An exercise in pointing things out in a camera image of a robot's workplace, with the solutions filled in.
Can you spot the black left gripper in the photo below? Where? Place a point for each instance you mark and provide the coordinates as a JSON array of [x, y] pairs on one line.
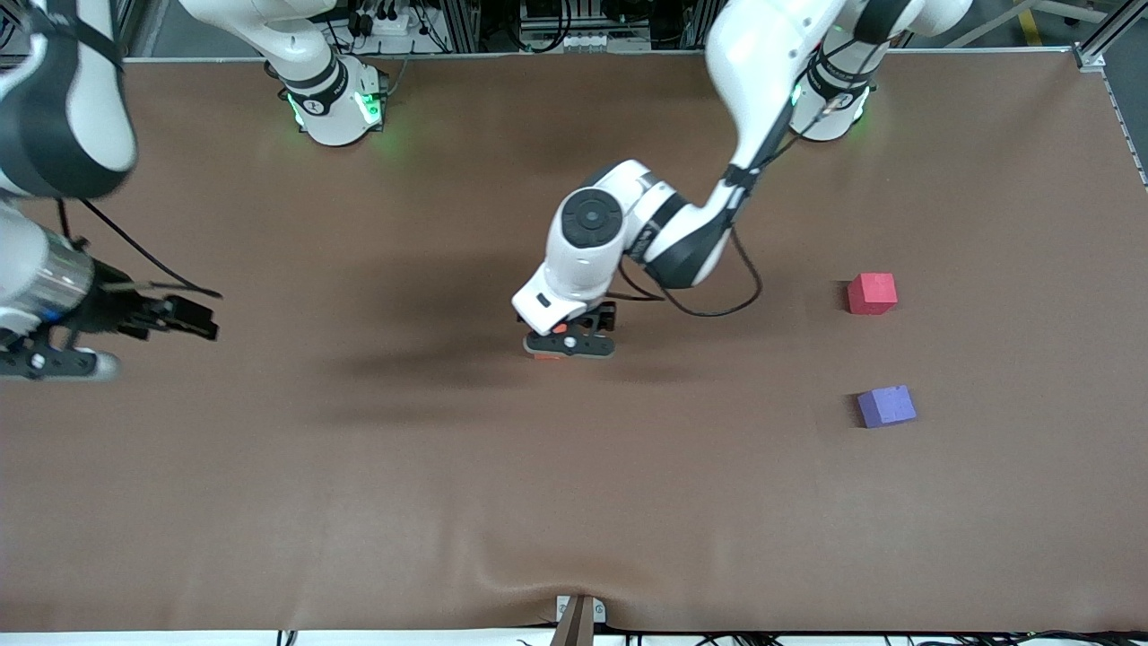
[[599, 318]]

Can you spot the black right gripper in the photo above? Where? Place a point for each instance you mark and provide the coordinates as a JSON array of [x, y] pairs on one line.
[[115, 307]]

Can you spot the orange foam block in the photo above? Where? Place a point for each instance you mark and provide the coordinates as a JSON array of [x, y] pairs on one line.
[[560, 329]]

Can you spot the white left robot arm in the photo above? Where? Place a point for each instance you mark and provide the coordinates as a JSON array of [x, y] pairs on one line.
[[771, 54]]

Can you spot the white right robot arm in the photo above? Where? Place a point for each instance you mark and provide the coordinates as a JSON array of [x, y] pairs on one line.
[[54, 117]]

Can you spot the brown table mat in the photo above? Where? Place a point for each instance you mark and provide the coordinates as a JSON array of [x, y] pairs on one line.
[[574, 493]]

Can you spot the red foam block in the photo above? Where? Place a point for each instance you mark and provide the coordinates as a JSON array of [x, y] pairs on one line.
[[872, 293]]

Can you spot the white terminal block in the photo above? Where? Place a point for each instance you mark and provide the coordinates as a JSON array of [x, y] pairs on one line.
[[592, 41]]

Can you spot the metal table clamp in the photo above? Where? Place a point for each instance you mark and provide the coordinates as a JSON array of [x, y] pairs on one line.
[[578, 619]]

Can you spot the purple foam block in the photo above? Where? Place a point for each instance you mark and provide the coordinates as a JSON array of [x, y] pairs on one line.
[[886, 406]]

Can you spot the white power strip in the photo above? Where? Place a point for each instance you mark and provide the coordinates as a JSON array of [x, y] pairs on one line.
[[390, 22]]

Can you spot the aluminium frame post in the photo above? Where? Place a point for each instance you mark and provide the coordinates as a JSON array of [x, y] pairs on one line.
[[462, 25], [695, 22]]

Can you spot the aluminium frame strut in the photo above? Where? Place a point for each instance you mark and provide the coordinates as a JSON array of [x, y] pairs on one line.
[[1103, 40]]

